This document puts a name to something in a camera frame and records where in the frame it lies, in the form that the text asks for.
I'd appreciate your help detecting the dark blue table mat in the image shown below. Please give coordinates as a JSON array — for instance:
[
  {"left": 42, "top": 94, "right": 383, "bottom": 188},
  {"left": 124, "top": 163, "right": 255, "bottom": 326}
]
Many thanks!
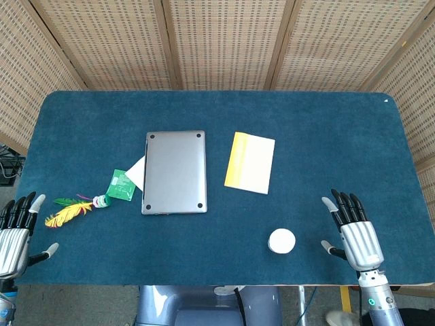
[{"left": 15, "top": 90, "right": 435, "bottom": 287}]

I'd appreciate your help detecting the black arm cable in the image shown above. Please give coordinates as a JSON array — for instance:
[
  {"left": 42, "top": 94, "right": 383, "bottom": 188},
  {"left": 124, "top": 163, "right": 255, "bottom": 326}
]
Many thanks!
[{"left": 355, "top": 284, "right": 364, "bottom": 326}]

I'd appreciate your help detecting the yellow green feather shuttlecock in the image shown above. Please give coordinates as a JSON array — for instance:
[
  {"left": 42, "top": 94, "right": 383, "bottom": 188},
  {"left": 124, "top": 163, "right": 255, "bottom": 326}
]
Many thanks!
[{"left": 44, "top": 193, "right": 112, "bottom": 229}]

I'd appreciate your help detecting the black equipment with cables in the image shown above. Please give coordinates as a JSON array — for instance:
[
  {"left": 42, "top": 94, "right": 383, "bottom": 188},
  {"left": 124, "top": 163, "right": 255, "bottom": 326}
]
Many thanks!
[{"left": 0, "top": 144, "right": 27, "bottom": 186}]

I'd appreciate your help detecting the yellow floor tape strip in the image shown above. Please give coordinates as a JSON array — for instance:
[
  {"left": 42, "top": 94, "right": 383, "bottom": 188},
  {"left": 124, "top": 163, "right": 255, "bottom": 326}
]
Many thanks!
[{"left": 340, "top": 285, "right": 353, "bottom": 312}]

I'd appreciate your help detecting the white cup with flower print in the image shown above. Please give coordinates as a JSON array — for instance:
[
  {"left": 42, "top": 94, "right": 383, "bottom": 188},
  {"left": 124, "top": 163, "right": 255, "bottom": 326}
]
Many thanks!
[{"left": 267, "top": 228, "right": 296, "bottom": 255}]

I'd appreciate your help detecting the metal table leg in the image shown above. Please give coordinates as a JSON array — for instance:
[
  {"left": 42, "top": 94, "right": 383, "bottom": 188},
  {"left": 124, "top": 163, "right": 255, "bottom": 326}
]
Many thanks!
[{"left": 298, "top": 285, "right": 307, "bottom": 326}]

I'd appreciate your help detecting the thin blue cable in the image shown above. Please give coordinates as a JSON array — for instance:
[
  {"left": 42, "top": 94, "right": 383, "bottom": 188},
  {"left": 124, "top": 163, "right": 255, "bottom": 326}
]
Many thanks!
[{"left": 298, "top": 285, "right": 317, "bottom": 326}]

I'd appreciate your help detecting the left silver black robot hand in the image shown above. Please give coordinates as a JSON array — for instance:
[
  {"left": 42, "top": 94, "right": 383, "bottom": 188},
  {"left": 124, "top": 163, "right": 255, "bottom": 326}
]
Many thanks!
[{"left": 0, "top": 192, "right": 60, "bottom": 280}]

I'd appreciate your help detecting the grey closed laptop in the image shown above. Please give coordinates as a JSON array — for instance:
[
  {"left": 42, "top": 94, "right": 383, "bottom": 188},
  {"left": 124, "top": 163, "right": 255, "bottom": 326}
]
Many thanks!
[{"left": 141, "top": 130, "right": 208, "bottom": 216}]

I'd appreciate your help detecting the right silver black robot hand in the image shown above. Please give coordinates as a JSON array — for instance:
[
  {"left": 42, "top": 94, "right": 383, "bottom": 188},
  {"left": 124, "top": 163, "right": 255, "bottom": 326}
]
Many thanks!
[{"left": 321, "top": 188, "right": 385, "bottom": 272}]

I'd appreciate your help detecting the black torso cable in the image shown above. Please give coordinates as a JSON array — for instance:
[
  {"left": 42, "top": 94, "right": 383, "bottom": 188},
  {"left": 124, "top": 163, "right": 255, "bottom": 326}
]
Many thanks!
[{"left": 233, "top": 287, "right": 247, "bottom": 326}]

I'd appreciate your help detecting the white paper sheet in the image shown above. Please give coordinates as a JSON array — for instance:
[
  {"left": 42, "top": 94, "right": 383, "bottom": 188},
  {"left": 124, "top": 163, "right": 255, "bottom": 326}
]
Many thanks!
[{"left": 124, "top": 155, "right": 147, "bottom": 192}]

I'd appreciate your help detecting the green printed packet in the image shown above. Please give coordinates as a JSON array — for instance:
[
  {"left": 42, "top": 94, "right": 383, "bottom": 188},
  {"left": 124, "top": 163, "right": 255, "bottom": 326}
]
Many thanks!
[{"left": 105, "top": 168, "right": 137, "bottom": 202}]

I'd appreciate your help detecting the blue-grey robot torso base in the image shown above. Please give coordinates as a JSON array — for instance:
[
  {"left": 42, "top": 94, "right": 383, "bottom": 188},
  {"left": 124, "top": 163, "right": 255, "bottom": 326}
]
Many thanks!
[{"left": 135, "top": 285, "right": 283, "bottom": 326}]

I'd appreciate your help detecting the yellow and white booklet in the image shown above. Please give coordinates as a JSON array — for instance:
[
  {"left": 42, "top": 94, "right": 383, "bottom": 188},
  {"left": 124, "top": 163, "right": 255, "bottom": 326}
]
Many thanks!
[{"left": 224, "top": 131, "right": 276, "bottom": 196}]

